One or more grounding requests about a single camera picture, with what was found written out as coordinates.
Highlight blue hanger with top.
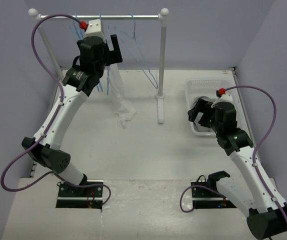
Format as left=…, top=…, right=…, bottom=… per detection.
left=98, top=12, right=134, bottom=95

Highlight white tank top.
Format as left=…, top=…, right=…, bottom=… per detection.
left=106, top=23, right=138, bottom=130

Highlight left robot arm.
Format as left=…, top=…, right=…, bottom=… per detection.
left=21, top=34, right=123, bottom=197

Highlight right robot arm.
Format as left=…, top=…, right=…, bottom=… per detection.
left=187, top=96, right=287, bottom=240

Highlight blue hanger right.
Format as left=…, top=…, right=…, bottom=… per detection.
left=114, top=13, right=159, bottom=90

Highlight blue hanger far left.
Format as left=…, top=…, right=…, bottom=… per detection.
left=69, top=20, right=104, bottom=93

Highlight grey clothes in basket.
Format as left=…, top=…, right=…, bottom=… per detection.
left=188, top=96, right=215, bottom=133

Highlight white plastic basket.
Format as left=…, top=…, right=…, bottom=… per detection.
left=185, top=77, right=249, bottom=138

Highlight white clothes rack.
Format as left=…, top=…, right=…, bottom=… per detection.
left=38, top=8, right=169, bottom=124

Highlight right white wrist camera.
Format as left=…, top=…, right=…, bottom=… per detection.
left=211, top=88, right=233, bottom=108

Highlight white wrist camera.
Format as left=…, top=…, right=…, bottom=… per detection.
left=211, top=88, right=233, bottom=108
left=84, top=19, right=107, bottom=43

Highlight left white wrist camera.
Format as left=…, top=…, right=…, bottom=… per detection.
left=84, top=19, right=107, bottom=43

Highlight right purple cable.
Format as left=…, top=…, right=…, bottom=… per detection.
left=179, top=85, right=287, bottom=240

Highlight purple cable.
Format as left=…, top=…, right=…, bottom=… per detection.
left=179, top=85, right=287, bottom=240
left=0, top=14, right=112, bottom=207

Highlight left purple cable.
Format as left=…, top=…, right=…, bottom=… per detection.
left=0, top=14, right=112, bottom=207

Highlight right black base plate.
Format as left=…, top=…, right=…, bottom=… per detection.
left=191, top=187, right=236, bottom=210

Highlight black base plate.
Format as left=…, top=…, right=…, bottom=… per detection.
left=191, top=187, right=236, bottom=210
left=55, top=182, right=103, bottom=210

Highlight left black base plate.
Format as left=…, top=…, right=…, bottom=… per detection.
left=55, top=182, right=103, bottom=210

